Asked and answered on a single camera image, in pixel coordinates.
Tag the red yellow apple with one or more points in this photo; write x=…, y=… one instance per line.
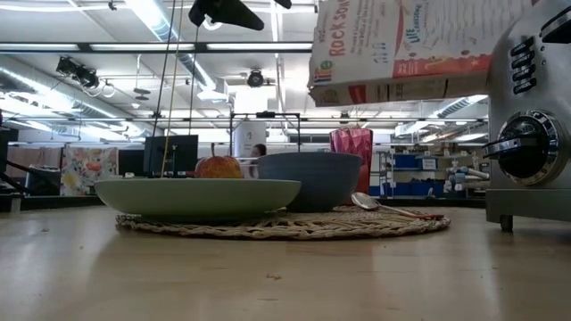
x=218, y=168

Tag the silver four-slot toaster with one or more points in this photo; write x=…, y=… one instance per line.
x=526, y=178

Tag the black computer monitor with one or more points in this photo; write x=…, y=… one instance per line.
x=178, y=153

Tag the black trash bin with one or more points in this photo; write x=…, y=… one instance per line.
x=42, y=180

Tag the white red cereal box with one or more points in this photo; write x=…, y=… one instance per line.
x=401, y=44

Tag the floral patterned panel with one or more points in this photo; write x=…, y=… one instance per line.
x=87, y=171

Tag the black metal table frame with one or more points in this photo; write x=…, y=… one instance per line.
x=53, y=203

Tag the round woven placemat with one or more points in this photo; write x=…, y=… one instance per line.
x=312, y=225

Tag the blue bowl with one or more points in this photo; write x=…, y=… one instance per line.
x=312, y=178

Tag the red translucent plastic cup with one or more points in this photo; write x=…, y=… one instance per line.
x=352, y=151

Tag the person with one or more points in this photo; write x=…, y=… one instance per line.
x=259, y=150

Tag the white cylindrical column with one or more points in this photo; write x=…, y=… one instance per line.
x=250, y=136

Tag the light green plate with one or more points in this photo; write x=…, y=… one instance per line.
x=196, y=196

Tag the black ceiling spotlight cluster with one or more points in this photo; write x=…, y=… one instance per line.
x=78, y=71

